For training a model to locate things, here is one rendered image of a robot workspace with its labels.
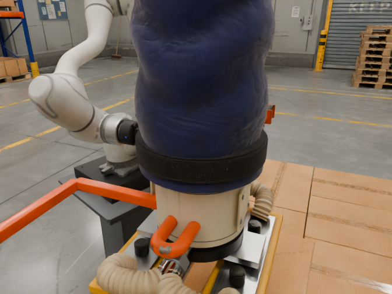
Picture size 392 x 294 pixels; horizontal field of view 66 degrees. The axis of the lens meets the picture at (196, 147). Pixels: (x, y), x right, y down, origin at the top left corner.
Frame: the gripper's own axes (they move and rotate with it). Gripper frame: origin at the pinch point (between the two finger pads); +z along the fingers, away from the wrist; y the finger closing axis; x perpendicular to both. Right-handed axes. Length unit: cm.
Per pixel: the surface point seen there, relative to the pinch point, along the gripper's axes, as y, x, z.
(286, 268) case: 25.9, 9.5, 31.5
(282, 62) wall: 122, -968, -93
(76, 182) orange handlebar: -1.7, 31.5, -10.5
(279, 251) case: 26.0, 4.3, 29.0
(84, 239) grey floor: 122, -61, -113
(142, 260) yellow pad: 9.5, 35.0, 6.2
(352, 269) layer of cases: 67, -43, 57
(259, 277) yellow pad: 9.6, 30.6, 27.5
